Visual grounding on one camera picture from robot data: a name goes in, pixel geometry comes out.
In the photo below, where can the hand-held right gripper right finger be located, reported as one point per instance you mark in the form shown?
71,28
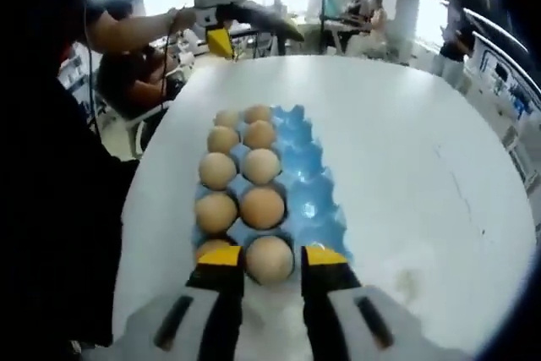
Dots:
327,297

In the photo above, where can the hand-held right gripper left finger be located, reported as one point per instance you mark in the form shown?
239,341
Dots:
222,306

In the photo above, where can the blue egg tray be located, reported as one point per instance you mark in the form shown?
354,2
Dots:
313,192

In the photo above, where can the group of brown eggs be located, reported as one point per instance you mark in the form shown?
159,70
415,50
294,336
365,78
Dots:
217,166

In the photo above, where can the person's left hand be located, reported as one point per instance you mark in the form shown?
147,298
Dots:
181,20

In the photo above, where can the white office chair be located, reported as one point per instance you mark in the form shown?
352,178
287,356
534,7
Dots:
137,132

